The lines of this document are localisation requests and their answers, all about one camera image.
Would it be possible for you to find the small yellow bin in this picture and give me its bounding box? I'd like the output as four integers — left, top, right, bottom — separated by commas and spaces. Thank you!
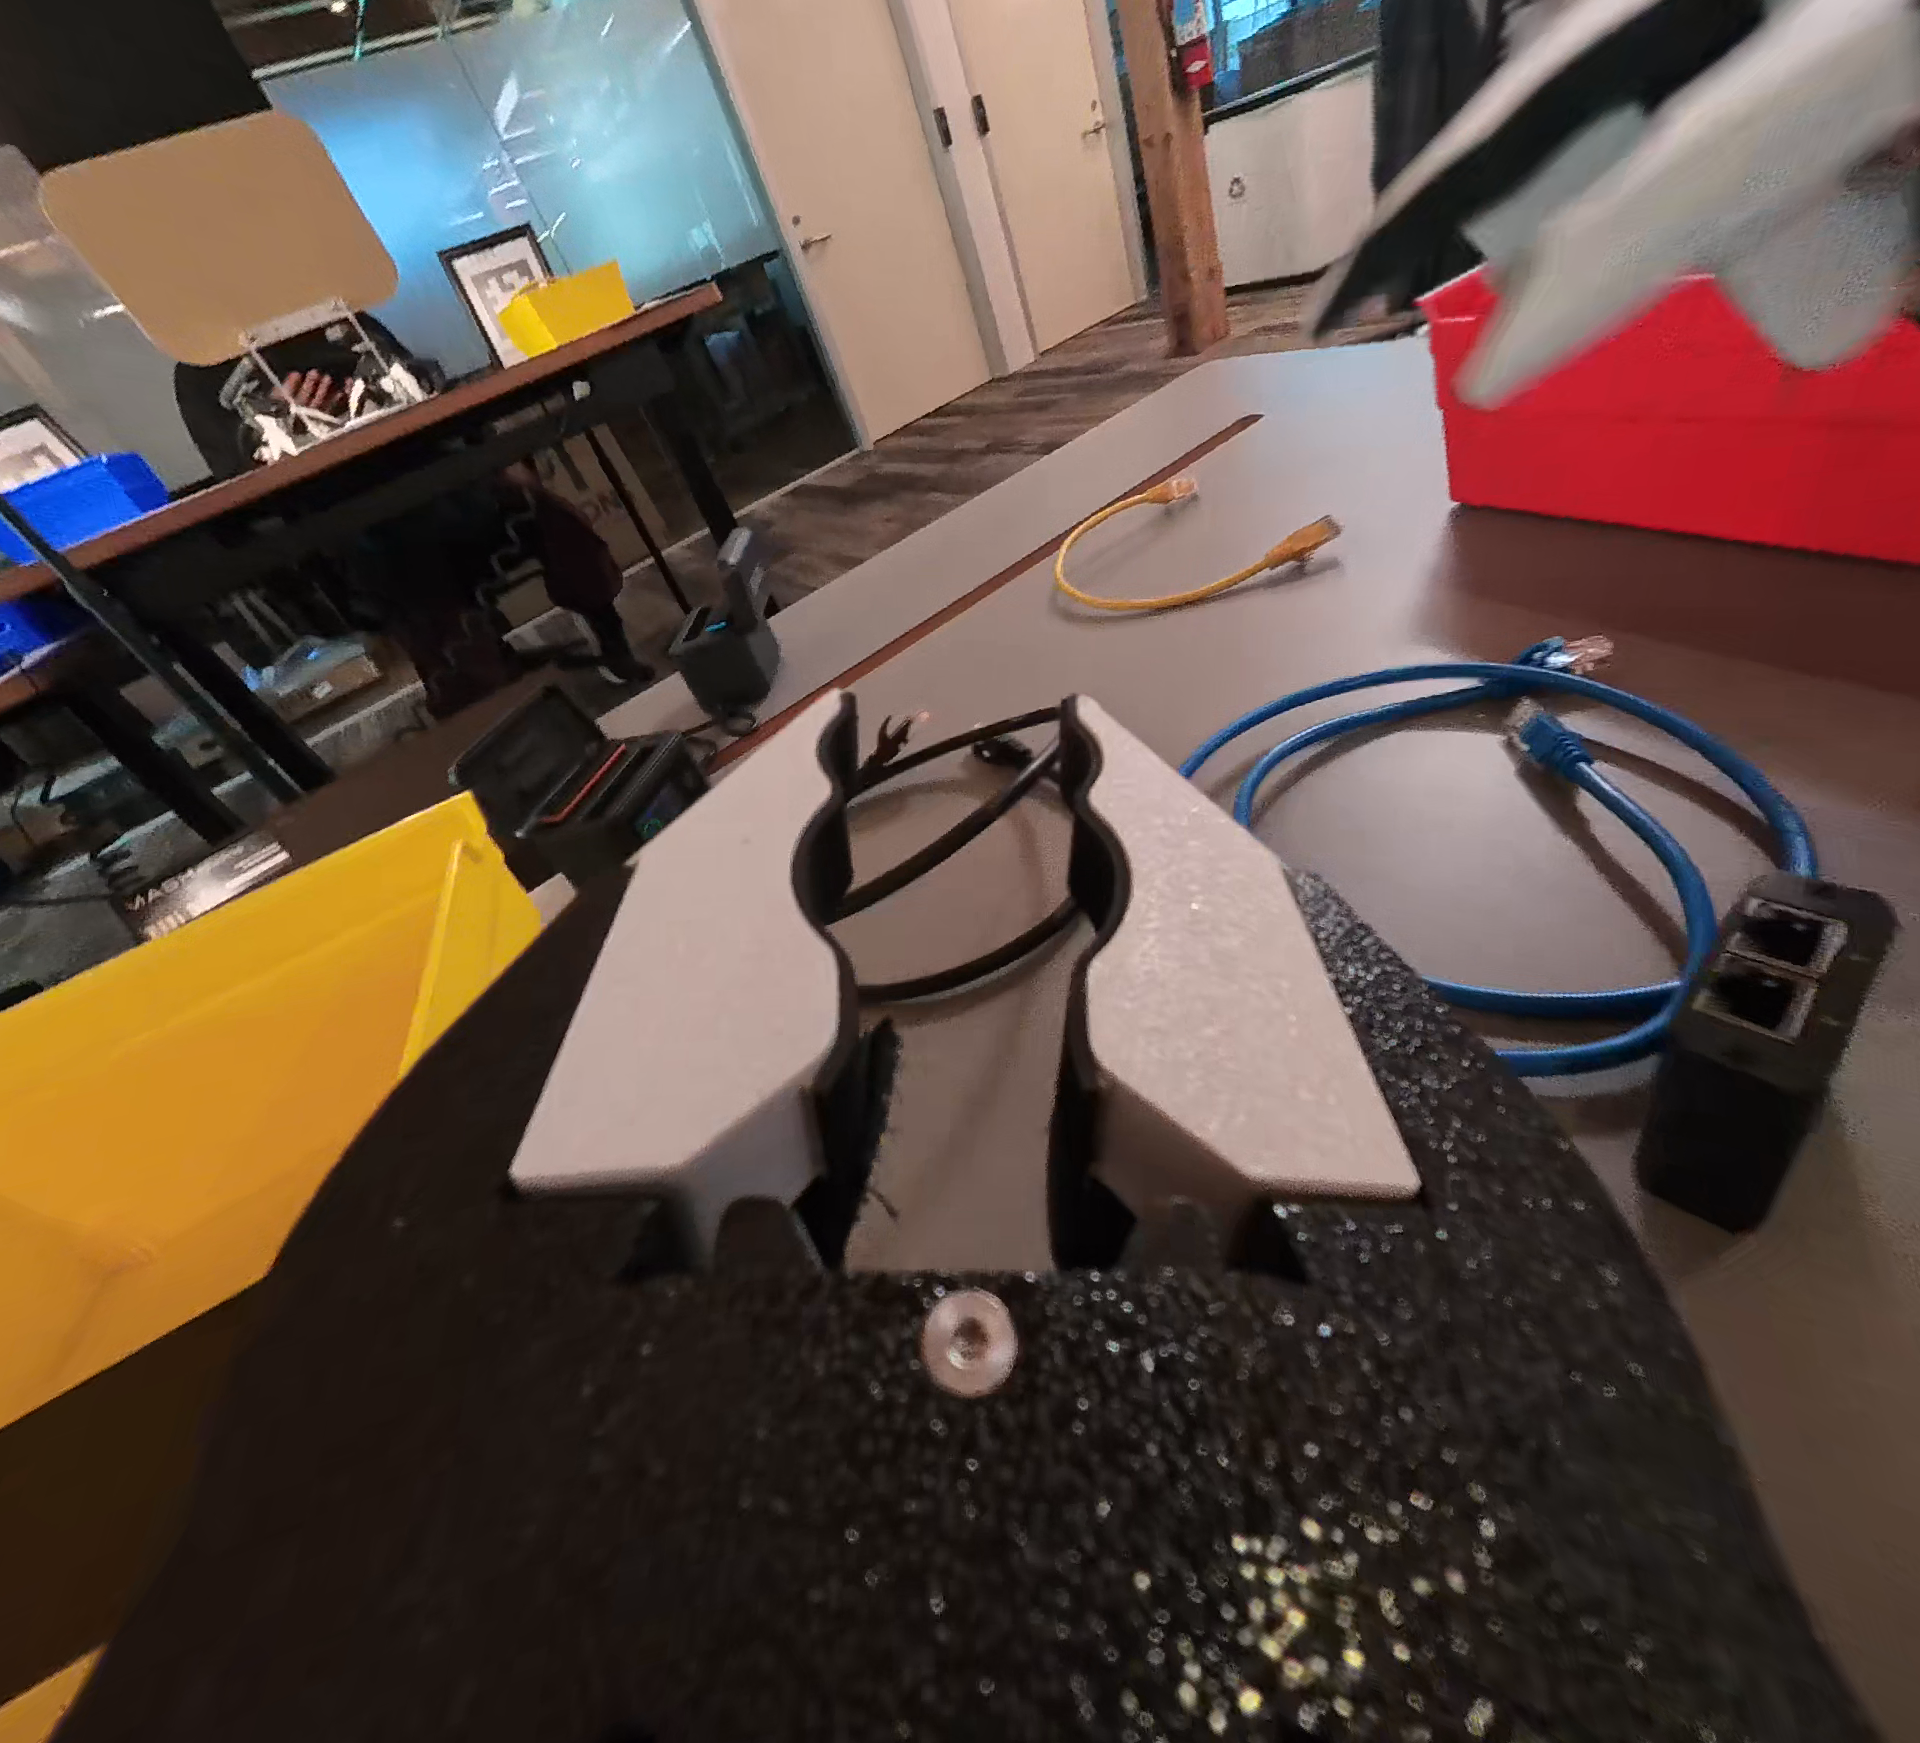
498, 262, 633, 350

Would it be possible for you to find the dark hanging jacket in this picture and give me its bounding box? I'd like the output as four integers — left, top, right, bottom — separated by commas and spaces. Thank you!
1373, 0, 1504, 202

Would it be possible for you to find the yellow ethernet cable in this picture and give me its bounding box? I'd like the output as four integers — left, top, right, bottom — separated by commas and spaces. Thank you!
1055, 475, 1344, 613

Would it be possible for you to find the black ethernet port coupler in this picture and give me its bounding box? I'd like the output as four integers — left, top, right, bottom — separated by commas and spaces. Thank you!
1635, 874, 1901, 1235

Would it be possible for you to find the wooden post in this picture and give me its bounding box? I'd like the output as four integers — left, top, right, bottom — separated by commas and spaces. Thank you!
1086, 0, 1231, 357

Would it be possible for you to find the blue ethernet cable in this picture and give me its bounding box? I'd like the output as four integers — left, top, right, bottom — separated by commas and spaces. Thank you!
1181, 632, 1820, 1076

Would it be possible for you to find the framed tag print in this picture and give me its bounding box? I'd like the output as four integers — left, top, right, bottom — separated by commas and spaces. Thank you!
0, 408, 89, 491
439, 225, 556, 368

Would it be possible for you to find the black hard case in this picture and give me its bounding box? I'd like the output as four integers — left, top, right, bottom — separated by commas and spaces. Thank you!
451, 685, 716, 876

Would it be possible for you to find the large yellow bin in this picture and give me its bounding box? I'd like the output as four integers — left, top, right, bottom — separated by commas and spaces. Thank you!
0, 789, 544, 1743

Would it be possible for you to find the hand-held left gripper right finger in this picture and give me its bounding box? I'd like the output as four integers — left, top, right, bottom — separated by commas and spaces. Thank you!
1050, 693, 1424, 1271

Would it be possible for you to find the black battery charger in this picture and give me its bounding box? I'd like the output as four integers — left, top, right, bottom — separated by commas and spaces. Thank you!
668, 529, 782, 725

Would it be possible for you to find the tan board on clear stand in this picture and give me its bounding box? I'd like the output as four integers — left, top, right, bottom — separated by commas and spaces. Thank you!
36, 111, 445, 461

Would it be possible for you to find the black cardboard box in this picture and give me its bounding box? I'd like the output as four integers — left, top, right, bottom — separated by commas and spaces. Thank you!
112, 835, 293, 941

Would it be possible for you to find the red bin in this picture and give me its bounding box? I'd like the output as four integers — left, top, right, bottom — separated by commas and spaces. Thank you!
1418, 270, 1920, 563

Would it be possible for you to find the shallow blue bin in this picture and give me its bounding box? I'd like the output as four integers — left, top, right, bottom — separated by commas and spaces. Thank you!
0, 453, 171, 566

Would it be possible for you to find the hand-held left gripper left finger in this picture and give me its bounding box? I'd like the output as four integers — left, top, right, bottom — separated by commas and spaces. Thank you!
511, 691, 903, 1271

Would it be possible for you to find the white door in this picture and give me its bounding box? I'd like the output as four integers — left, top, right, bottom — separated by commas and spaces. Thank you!
901, 0, 1155, 350
632, 0, 999, 439

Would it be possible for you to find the black ethernet cable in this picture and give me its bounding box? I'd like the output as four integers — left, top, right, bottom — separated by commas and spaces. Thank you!
840, 708, 1105, 1003

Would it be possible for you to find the wood-edged table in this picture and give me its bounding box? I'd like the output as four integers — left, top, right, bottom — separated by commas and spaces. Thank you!
0, 285, 738, 800

